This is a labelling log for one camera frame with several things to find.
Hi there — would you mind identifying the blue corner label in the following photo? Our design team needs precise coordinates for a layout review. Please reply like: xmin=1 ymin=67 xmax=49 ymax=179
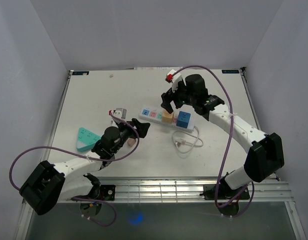
xmin=71 ymin=71 xmax=89 ymax=76
xmin=221 ymin=69 xmax=240 ymax=74

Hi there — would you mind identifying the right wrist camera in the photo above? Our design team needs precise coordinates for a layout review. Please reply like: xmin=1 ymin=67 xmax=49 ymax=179
xmin=165 ymin=69 xmax=183 ymax=93

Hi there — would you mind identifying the teal triangular socket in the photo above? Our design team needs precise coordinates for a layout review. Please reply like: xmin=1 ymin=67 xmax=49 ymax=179
xmin=76 ymin=127 xmax=101 ymax=153

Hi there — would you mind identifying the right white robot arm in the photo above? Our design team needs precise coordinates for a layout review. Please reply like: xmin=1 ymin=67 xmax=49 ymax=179
xmin=161 ymin=72 xmax=285 ymax=199

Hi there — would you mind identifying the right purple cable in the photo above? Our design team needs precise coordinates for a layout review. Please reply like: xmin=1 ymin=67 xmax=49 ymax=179
xmin=172 ymin=65 xmax=255 ymax=218

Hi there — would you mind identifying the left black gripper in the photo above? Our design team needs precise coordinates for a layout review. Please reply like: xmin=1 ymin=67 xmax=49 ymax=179
xmin=111 ymin=118 xmax=150 ymax=154

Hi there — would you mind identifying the left blue corner label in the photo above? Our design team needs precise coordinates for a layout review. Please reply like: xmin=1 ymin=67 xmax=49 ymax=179
xmin=71 ymin=71 xmax=89 ymax=76

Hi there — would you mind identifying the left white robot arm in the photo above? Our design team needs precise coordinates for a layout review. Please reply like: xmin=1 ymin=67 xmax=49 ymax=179
xmin=19 ymin=118 xmax=151 ymax=215

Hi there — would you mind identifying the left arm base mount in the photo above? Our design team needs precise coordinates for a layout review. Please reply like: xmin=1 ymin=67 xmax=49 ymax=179
xmin=71 ymin=184 xmax=116 ymax=217

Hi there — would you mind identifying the white power strip cable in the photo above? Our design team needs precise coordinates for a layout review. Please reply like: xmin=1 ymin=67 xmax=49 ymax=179
xmin=171 ymin=125 xmax=204 ymax=158

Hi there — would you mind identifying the right blue corner label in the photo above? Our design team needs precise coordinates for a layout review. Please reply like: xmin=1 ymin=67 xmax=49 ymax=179
xmin=221 ymin=69 xmax=240 ymax=74

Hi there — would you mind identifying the aluminium rail frame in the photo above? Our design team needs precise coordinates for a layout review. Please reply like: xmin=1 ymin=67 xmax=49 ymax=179
xmin=23 ymin=178 xmax=295 ymax=205

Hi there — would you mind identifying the blue cube socket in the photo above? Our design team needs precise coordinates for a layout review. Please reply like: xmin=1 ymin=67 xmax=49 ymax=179
xmin=176 ymin=111 xmax=191 ymax=129

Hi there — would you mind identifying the pink small plug adapter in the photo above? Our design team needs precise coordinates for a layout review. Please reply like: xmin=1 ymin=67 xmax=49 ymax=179
xmin=127 ymin=138 xmax=136 ymax=147

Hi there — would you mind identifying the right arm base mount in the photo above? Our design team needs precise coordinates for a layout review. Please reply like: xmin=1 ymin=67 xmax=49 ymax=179
xmin=199 ymin=184 xmax=252 ymax=218

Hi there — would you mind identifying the beige cube socket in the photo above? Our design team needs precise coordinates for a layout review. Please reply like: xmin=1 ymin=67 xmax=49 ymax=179
xmin=161 ymin=109 xmax=174 ymax=124

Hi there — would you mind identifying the white colourful power strip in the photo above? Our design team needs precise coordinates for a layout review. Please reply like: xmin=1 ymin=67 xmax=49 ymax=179
xmin=138 ymin=105 xmax=195 ymax=133

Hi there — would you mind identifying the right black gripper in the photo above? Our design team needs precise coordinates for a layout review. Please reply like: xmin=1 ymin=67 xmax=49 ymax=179
xmin=160 ymin=80 xmax=196 ymax=114

